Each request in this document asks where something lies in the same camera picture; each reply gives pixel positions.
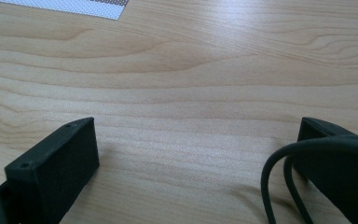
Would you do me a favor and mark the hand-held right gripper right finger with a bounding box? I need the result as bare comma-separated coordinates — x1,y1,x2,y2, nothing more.
293,117,358,224

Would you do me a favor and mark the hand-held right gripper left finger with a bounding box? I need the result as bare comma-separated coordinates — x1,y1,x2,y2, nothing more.
4,117,101,224

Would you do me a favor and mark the white dotted sheet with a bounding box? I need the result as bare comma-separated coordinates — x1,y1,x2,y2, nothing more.
0,0,131,21

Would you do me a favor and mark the black cable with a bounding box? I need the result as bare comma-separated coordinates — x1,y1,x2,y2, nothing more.
260,134,358,224

